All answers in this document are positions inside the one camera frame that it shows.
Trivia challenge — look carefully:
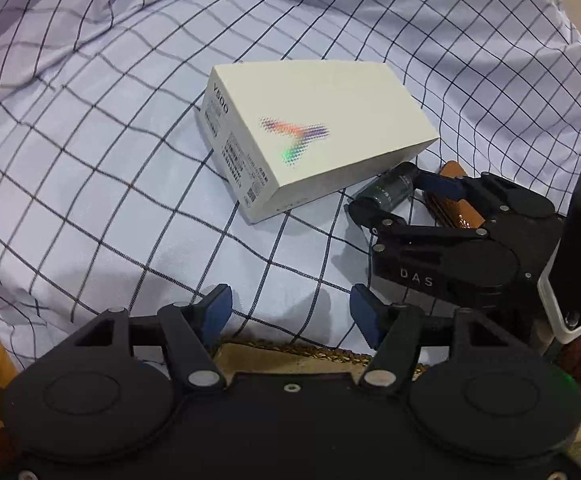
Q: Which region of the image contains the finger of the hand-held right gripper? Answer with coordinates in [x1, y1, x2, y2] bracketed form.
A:
[347, 199, 489, 252]
[415, 169, 567, 221]

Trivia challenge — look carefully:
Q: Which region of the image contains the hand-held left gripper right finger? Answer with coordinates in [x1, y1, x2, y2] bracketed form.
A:
[349, 284, 516, 394]

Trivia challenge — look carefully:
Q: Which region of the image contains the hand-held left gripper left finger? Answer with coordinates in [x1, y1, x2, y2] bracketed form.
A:
[70, 284, 234, 394]

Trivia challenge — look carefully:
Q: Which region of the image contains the dark green bottle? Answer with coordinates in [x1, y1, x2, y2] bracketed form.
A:
[351, 162, 421, 211]

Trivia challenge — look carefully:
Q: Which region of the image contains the woven basket with cloth lining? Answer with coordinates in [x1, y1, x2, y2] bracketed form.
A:
[205, 337, 429, 386]

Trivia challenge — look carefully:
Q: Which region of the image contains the brown leather wallet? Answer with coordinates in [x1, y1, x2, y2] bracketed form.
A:
[423, 160, 489, 231]

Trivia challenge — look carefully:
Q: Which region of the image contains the white cardboard box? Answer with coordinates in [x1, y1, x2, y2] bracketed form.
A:
[201, 57, 441, 226]

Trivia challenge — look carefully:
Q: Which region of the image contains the checked pale blue sheet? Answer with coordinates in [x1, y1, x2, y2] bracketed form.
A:
[0, 0, 581, 376]

